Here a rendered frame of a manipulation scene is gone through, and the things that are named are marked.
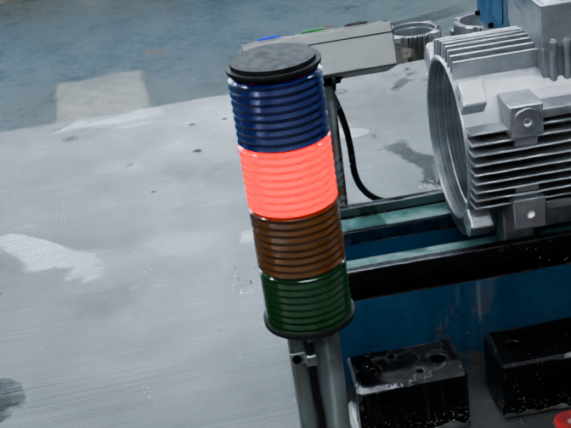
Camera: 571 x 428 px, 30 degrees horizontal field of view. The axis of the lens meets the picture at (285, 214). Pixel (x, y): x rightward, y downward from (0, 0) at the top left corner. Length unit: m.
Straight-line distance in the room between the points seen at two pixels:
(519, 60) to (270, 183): 0.38
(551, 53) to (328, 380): 0.38
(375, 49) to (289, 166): 0.55
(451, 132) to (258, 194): 0.47
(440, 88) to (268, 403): 0.36
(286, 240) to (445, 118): 0.46
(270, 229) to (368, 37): 0.54
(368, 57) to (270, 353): 0.34
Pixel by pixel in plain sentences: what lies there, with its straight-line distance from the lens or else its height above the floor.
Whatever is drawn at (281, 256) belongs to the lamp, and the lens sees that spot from 0.69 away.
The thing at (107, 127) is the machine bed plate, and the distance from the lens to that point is 1.83.
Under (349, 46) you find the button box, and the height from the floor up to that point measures 1.06.
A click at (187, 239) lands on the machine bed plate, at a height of 0.80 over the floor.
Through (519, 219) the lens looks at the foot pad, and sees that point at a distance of 0.98.
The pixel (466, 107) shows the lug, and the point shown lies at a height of 1.07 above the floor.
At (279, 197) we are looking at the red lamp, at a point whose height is 1.14.
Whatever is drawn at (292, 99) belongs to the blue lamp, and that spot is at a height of 1.20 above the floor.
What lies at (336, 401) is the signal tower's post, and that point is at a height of 0.96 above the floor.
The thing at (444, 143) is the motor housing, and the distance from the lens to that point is 1.11.
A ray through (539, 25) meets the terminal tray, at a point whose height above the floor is 1.13.
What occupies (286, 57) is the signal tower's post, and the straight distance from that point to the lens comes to 0.66.
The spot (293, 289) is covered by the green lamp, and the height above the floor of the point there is 1.07.
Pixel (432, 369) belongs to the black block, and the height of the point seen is 0.86.
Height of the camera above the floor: 1.42
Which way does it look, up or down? 26 degrees down
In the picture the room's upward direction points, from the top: 8 degrees counter-clockwise
